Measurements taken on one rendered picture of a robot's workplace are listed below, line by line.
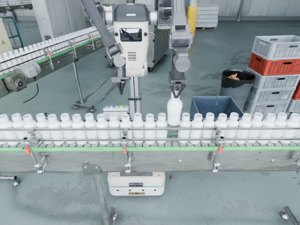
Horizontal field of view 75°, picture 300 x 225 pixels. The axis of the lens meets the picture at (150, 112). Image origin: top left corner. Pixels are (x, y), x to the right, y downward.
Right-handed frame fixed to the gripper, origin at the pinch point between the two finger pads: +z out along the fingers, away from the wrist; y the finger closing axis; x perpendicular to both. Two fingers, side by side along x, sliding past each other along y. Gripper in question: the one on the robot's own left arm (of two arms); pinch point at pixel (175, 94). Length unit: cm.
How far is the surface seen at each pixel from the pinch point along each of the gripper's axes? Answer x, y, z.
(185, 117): -5.7, -0.9, 12.0
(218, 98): -44, 60, 35
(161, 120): 5.9, -1.0, 13.4
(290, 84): -192, 178, 74
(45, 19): 303, 534, 34
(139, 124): 16.5, -1.5, 15.7
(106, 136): 33.6, -2.0, 22.8
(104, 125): 33.9, -2.0, 15.9
